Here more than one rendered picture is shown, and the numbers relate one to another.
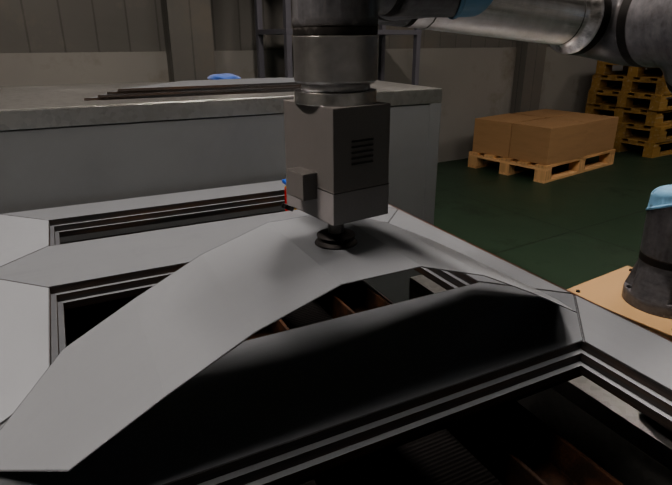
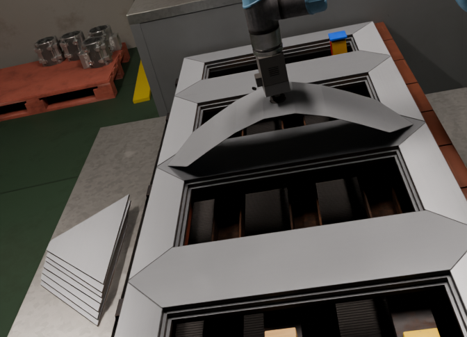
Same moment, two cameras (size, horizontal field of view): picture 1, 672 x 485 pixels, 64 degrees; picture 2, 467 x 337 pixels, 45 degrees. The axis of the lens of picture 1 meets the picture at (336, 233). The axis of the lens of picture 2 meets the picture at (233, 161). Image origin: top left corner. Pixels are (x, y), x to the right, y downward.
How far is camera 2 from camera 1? 1.04 m
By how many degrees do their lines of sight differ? 35
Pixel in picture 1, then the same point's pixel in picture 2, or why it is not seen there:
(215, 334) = (226, 132)
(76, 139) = (217, 14)
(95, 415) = (195, 153)
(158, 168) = not seen: hidden behind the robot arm
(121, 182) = (242, 35)
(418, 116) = not seen: outside the picture
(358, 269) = (274, 112)
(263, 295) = (243, 120)
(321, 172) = (261, 78)
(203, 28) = not seen: outside the picture
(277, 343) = (270, 135)
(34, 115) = (196, 4)
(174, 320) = (220, 126)
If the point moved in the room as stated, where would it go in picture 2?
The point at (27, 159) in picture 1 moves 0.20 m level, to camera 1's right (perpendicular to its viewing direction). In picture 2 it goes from (194, 28) to (239, 26)
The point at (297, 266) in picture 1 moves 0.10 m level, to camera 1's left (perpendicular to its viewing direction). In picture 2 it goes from (257, 110) to (224, 108)
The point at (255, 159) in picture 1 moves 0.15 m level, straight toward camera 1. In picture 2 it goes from (322, 14) to (313, 30)
